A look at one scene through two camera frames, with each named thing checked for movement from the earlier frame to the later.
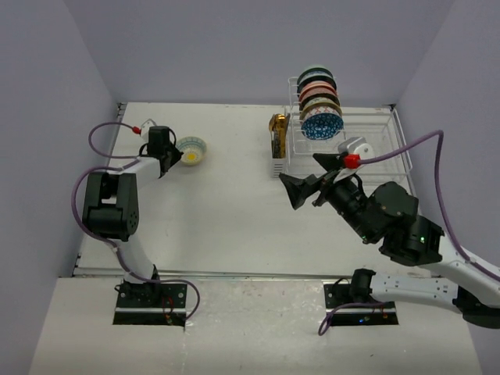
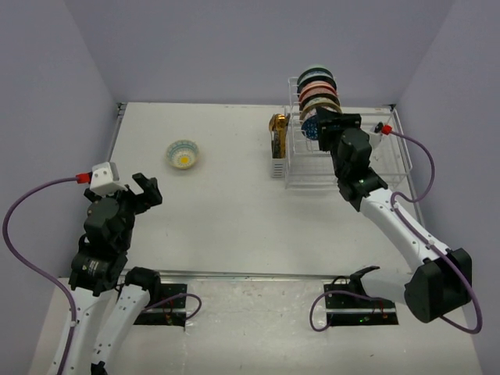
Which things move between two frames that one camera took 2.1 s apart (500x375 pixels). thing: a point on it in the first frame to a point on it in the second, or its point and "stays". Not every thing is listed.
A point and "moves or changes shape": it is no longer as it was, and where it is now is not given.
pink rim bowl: (319, 87) stays
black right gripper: (298, 188) to (326, 119)
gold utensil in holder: (277, 126) stays
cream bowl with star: (319, 105) stays
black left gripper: (176, 155) to (151, 197)
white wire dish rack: (379, 127) stays
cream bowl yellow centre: (194, 150) moves or changes shape
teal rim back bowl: (316, 73) stays
